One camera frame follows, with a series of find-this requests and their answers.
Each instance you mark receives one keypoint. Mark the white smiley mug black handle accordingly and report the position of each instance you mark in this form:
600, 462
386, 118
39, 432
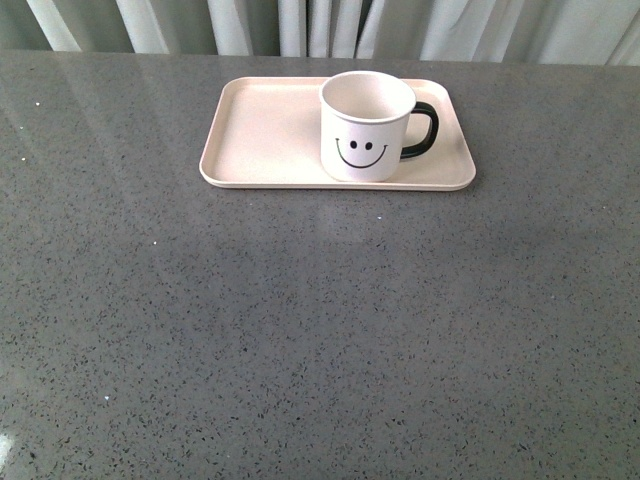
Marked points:
364, 121

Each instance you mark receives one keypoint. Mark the beige rectangular plastic tray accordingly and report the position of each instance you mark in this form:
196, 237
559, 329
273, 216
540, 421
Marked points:
265, 134

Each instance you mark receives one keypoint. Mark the grey pleated curtain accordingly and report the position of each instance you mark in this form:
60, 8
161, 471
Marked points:
537, 32

